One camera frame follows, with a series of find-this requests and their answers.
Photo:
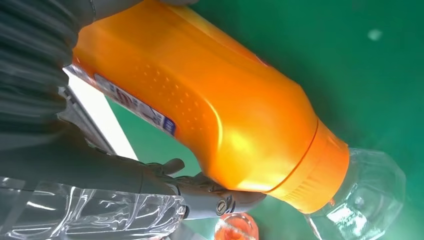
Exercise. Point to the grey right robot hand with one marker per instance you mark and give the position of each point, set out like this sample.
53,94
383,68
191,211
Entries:
82,172

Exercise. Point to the green table mat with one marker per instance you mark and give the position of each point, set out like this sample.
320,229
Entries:
331,66

